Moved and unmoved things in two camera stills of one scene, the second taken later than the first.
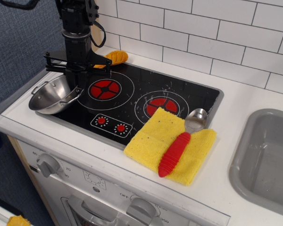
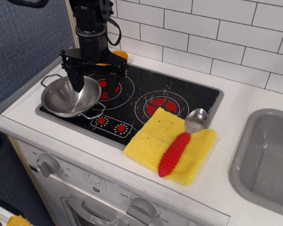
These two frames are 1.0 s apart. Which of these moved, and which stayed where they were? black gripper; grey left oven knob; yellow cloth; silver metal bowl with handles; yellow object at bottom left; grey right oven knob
Moved: black gripper; silver metal bowl with handles
Stayed: grey right oven knob; yellow cloth; yellow object at bottom left; grey left oven knob
